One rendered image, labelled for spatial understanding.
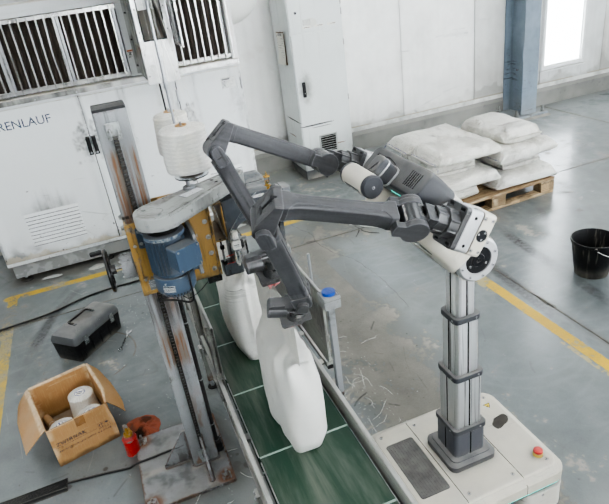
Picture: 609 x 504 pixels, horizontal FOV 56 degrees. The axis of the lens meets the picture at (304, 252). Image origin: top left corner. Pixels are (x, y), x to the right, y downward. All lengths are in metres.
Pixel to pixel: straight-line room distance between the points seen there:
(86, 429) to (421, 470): 1.71
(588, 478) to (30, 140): 4.26
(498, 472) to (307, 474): 0.75
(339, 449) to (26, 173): 3.48
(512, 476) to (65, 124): 3.93
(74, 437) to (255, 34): 4.47
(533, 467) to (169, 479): 1.64
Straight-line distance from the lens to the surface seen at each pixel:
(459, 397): 2.33
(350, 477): 2.36
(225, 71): 5.02
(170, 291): 2.19
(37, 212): 5.14
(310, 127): 6.11
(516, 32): 7.91
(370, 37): 6.92
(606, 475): 2.99
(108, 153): 2.25
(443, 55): 7.44
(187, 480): 3.00
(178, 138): 2.00
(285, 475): 2.41
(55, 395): 3.64
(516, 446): 2.66
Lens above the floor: 2.16
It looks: 27 degrees down
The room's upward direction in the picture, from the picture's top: 8 degrees counter-clockwise
